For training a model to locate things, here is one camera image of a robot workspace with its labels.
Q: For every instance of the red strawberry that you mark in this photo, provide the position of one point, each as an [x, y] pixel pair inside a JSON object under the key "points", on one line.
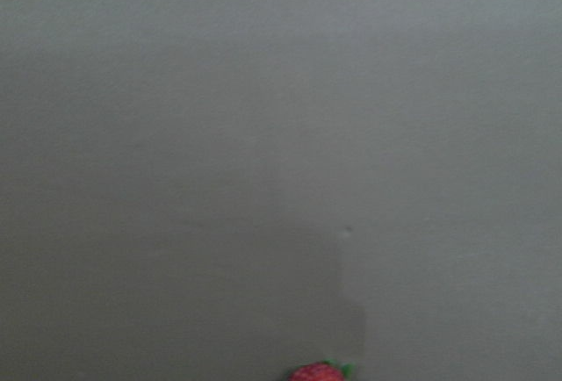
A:
{"points": [[327, 370]]}

